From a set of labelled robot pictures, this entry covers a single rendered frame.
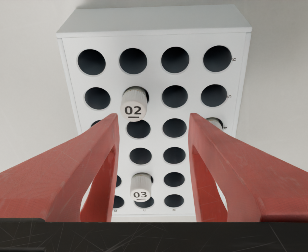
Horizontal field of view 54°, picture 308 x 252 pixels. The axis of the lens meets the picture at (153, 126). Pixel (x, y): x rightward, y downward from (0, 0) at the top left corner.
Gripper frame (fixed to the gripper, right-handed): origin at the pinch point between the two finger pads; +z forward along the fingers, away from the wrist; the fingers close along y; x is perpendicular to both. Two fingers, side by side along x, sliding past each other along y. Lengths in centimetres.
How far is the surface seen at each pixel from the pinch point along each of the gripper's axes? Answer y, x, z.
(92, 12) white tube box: 3.1, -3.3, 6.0
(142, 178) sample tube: 0.7, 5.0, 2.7
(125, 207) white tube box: 1.8, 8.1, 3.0
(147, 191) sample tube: 0.4, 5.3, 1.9
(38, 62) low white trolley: 6.8, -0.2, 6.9
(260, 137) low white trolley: -7.4, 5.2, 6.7
